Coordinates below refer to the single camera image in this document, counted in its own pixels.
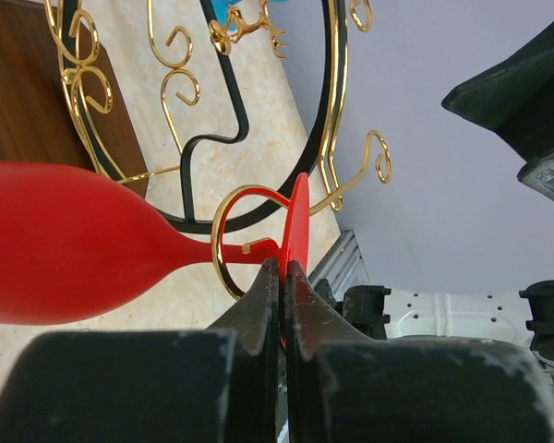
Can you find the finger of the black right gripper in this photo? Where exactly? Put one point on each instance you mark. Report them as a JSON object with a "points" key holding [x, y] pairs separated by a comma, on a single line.
{"points": [[514, 99]]}

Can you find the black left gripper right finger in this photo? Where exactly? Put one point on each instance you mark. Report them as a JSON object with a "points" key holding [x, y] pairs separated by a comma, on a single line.
{"points": [[343, 386]]}

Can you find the red plastic wine glass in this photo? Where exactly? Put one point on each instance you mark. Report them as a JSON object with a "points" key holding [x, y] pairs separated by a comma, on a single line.
{"points": [[76, 245]]}

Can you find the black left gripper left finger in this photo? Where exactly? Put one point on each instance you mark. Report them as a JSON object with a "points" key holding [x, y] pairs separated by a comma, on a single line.
{"points": [[201, 385]]}

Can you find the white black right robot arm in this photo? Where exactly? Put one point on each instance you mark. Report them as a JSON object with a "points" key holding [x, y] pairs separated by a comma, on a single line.
{"points": [[523, 318]]}

